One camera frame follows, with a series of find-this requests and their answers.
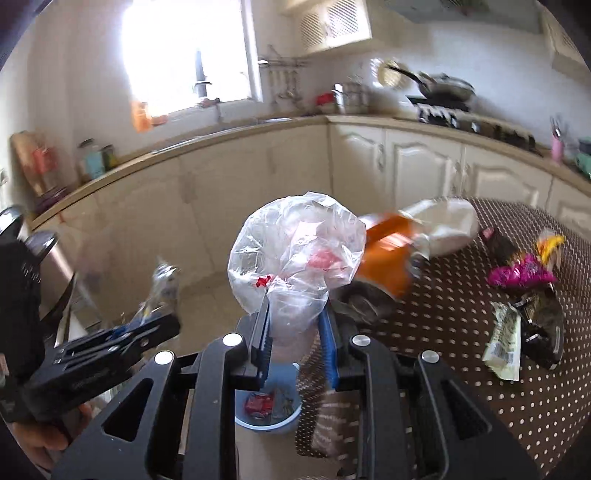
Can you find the magenta snack wrapper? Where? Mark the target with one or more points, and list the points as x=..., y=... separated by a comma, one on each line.
x=524, y=273

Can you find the cream base cabinets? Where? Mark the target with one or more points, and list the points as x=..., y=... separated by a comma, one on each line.
x=186, y=203

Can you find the wok pan on stove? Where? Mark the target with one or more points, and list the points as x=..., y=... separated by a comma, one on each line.
x=441, y=86

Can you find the steel pot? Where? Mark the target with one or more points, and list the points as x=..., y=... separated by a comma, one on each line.
x=351, y=98

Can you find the cream wall cabinet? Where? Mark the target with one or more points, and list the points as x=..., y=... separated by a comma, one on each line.
x=325, y=25

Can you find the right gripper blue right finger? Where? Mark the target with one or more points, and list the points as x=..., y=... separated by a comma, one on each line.
x=330, y=345

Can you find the jars on counter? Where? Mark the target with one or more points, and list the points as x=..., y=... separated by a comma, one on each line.
x=94, y=160

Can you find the blue trash bucket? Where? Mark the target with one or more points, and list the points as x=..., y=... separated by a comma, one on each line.
x=275, y=409

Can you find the green white wrapper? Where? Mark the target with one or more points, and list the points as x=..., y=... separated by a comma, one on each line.
x=503, y=352

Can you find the clear plastic bag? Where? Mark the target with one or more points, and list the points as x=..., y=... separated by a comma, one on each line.
x=293, y=252

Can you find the gas stove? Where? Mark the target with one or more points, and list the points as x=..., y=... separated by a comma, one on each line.
x=457, y=115

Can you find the brown polka dot tablecloth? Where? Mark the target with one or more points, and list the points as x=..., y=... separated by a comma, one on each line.
x=415, y=399

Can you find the white paper bag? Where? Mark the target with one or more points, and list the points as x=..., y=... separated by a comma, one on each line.
x=445, y=226

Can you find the steel pedal bin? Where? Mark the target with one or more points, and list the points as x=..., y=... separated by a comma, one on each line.
x=57, y=279

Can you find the pink utensil holder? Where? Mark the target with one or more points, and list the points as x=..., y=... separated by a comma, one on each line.
x=557, y=149

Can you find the black gold snack bag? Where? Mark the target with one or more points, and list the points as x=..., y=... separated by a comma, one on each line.
x=542, y=327

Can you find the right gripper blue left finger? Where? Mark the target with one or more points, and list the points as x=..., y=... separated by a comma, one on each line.
x=260, y=346

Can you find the yellow red snack wrapper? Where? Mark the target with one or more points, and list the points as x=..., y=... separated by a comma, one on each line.
x=549, y=245

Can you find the orange snack wrapper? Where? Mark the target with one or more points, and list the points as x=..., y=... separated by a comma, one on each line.
x=386, y=261

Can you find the left hand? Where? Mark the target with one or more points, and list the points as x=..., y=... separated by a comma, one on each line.
x=42, y=442

